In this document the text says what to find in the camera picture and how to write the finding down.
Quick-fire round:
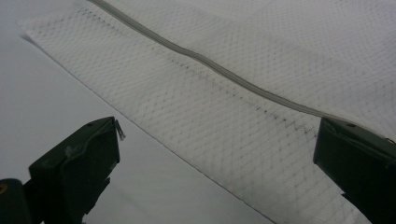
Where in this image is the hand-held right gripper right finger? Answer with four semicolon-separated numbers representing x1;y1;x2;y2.
312;116;396;224

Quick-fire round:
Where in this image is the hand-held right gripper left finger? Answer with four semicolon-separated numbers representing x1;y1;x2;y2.
28;116;127;224

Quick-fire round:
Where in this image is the white mesh zipper bag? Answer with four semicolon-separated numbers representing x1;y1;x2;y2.
18;0;396;224

